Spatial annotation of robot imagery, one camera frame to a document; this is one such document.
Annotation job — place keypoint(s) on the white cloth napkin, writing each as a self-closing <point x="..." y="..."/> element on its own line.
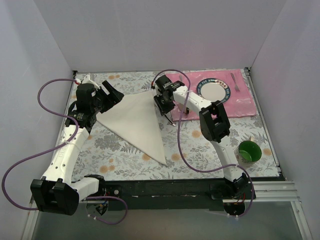
<point x="134" y="119"/>

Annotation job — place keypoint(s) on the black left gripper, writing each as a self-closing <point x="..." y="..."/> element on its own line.
<point x="104" y="95"/>

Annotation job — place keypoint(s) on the silver knife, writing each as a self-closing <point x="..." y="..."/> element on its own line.
<point x="170" y="120"/>

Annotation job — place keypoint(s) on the pink placemat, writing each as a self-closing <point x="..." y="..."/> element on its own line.
<point x="240" y="104"/>

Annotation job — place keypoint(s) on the silver fork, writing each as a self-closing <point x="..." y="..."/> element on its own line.
<point x="236" y="87"/>

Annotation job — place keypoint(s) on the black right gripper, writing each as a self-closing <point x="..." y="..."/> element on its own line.
<point x="163" y="104"/>

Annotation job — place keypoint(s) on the floral patterned table mat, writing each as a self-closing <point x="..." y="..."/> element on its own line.
<point x="106" y="154"/>

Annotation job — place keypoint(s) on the white plate blue rim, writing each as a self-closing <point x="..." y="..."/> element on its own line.
<point x="213" y="89"/>

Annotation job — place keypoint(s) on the aluminium frame rail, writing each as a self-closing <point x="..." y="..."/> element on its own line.
<point x="275" y="191"/>

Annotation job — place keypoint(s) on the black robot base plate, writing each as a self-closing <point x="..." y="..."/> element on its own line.
<point x="184" y="194"/>

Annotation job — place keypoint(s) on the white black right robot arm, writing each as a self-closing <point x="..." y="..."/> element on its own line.
<point x="214" y="126"/>

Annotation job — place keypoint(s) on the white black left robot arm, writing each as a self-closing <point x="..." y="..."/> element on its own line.
<point x="55" y="192"/>

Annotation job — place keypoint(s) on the green inside floral mug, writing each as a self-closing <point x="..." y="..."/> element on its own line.
<point x="248" y="153"/>

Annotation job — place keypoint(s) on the cream enamel mug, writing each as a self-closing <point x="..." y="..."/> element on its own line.
<point x="184" y="110"/>

